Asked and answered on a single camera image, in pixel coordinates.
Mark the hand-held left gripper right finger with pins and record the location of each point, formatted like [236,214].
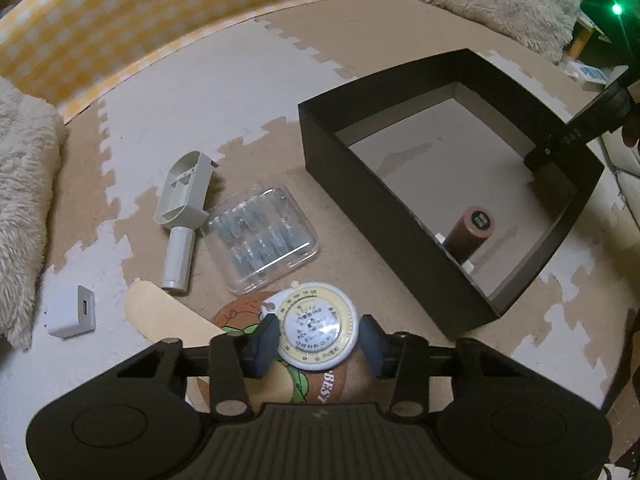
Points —
[372,347]

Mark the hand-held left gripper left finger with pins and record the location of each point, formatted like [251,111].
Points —
[265,347]

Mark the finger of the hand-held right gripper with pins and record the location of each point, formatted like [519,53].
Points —
[575,132]

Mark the round brown cork coaster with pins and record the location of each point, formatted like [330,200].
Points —
[345,382]

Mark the round white tape measure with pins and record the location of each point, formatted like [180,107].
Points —
[315,325]

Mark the clear plastic case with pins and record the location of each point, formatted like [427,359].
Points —
[260,240]

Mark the brown cylindrical bottle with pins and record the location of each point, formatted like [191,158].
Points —
[467,235]

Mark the black rectangular box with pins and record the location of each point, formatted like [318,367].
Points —
[380,200]

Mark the grey plastic handheld tool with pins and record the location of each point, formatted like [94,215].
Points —
[182,195]

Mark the white usb charger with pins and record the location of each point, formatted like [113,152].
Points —
[65,315]

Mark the person's right hand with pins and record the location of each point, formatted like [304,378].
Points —
[631,130]

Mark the wooden furniture leg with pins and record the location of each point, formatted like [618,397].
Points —
[580,42]

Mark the blue and white packet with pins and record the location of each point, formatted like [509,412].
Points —
[594,74]

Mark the black and white patterned cloth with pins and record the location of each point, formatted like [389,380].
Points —
[620,472]

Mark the yellow checked bed edge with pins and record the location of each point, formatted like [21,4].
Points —
[125,25]

